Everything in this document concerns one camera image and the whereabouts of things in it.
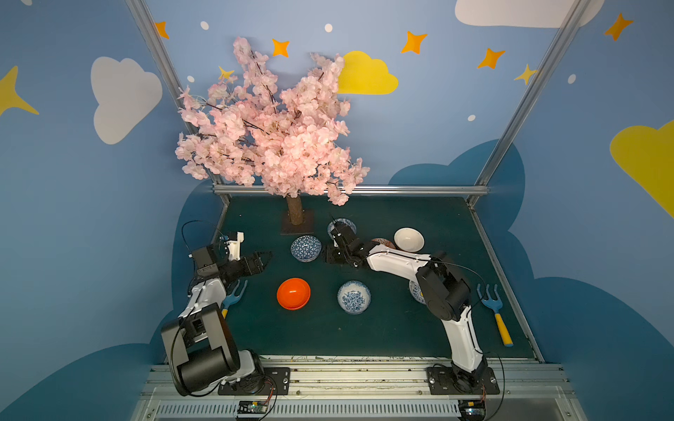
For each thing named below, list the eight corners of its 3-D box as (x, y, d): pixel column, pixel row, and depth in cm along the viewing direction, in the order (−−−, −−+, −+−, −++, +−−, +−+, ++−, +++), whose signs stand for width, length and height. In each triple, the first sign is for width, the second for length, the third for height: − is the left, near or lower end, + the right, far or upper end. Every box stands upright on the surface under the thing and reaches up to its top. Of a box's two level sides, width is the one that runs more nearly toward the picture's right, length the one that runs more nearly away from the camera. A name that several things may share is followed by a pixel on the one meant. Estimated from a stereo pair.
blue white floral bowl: (337, 314, 88) (337, 310, 85) (337, 284, 95) (337, 280, 92) (370, 314, 88) (371, 311, 85) (368, 284, 95) (369, 280, 92)
